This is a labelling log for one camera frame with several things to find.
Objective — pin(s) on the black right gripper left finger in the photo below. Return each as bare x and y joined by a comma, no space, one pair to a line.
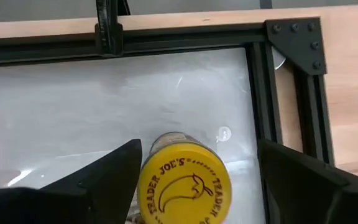
98,199

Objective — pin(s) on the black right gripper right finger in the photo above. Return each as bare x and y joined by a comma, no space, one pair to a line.
306,193

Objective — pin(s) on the yellow lid spice jar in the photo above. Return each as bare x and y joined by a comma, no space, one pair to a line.
182,174

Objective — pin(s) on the small clear round sticker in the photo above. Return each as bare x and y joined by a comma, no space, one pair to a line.
224,133

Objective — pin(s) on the small white disc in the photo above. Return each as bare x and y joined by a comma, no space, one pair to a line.
278,60

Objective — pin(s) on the black clamp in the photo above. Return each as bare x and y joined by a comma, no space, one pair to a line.
109,31

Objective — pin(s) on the black corner bracket with bolts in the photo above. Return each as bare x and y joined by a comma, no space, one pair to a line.
300,40

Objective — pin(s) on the black aluminium frame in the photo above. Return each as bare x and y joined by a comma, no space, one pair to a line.
182,39

